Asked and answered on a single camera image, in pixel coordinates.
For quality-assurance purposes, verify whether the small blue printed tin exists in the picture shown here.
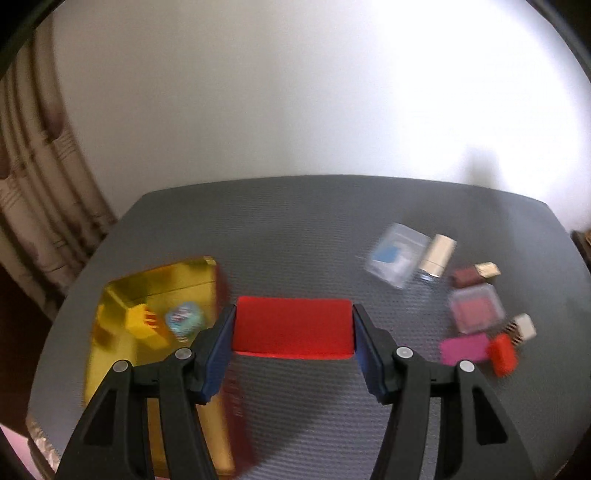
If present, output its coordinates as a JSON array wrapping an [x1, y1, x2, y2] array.
[[165, 302, 206, 343]]

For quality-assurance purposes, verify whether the grey dotted mat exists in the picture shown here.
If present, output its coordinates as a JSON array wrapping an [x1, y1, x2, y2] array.
[[28, 174, 591, 480]]

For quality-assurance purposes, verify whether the beige patterned curtain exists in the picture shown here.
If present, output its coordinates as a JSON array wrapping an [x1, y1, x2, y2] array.
[[0, 28, 116, 319]]

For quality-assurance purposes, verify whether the gold tin tray red rim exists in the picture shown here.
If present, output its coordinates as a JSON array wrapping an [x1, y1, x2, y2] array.
[[83, 256, 254, 476]]

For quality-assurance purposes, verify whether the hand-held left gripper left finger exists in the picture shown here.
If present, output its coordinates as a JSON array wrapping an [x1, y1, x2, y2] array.
[[55, 304, 237, 480]]

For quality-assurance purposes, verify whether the red rectangular block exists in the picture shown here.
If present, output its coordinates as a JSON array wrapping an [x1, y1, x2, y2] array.
[[231, 296, 355, 360]]

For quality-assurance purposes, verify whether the brown wooden door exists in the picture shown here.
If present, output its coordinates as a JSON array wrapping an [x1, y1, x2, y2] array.
[[0, 258, 61, 430]]

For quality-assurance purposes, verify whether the clear case pink powder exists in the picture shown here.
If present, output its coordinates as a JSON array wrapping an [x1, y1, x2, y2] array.
[[447, 283, 505, 334]]

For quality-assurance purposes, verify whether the maroon lipstick gold cap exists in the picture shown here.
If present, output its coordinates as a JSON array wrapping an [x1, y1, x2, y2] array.
[[451, 262, 502, 287]]

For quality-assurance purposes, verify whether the magenta rectangular block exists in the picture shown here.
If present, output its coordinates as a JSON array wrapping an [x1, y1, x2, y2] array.
[[438, 333, 491, 366]]

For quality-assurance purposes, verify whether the white checkered small box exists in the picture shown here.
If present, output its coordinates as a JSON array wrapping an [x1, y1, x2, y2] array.
[[503, 314, 537, 347]]

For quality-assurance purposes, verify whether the yellow block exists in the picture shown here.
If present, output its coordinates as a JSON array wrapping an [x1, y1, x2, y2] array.
[[126, 305, 169, 349]]

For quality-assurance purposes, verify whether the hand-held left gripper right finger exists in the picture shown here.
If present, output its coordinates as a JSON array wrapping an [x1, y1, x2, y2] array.
[[352, 303, 539, 480]]

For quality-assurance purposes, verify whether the orange-red block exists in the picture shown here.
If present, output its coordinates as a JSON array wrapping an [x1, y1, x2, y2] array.
[[487, 333, 517, 377]]

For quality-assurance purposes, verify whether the beige cylindrical bottle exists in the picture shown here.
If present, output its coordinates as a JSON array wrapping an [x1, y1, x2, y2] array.
[[417, 234, 458, 281]]

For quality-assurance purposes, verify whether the gold shiny cloth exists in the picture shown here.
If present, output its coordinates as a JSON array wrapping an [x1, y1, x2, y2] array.
[[25, 415, 61, 467]]

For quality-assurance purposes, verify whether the clear plastic box blue card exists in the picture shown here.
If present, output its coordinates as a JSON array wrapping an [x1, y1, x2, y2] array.
[[364, 223, 430, 289]]

